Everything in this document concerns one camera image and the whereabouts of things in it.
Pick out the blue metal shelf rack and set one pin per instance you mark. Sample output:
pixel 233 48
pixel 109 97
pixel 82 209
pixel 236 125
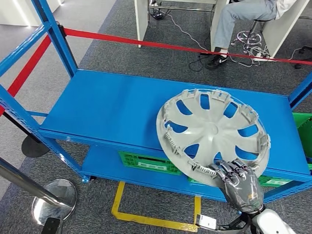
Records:
pixel 109 106

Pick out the white desk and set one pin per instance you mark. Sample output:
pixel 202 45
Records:
pixel 280 29
pixel 140 19

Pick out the black power adapter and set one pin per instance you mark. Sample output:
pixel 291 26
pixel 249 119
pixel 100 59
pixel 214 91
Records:
pixel 158 14

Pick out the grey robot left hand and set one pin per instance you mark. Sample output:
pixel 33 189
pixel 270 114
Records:
pixel 52 226

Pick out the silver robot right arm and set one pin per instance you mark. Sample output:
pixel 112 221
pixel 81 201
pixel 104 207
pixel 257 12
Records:
pixel 270 223

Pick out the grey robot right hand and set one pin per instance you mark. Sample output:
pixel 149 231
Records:
pixel 243 190

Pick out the black stanchion with round base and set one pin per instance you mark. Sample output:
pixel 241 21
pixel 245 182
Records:
pixel 35 147

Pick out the white power strip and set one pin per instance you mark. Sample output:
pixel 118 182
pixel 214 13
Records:
pixel 261 58

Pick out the chrome stanchion with black head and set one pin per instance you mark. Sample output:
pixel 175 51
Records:
pixel 63 31

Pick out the green plastic crate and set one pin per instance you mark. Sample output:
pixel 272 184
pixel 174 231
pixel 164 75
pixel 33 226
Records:
pixel 303 129
pixel 262 178
pixel 126 160

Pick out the chrome stanchion with round base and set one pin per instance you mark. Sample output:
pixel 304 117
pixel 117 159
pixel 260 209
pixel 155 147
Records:
pixel 54 206

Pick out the chrome stool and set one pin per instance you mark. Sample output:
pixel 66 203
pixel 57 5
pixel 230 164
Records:
pixel 248 37

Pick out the black chair base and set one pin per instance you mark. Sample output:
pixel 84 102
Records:
pixel 303 51

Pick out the red barrier belt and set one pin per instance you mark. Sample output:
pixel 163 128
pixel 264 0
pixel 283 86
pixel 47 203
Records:
pixel 146 42
pixel 26 69

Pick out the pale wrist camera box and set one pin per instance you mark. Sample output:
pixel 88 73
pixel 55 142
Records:
pixel 205 222

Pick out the grey plastic wheel hubcap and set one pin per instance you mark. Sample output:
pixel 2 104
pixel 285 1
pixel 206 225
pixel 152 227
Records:
pixel 211 139

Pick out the person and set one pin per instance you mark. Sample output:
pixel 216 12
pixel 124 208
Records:
pixel 233 19

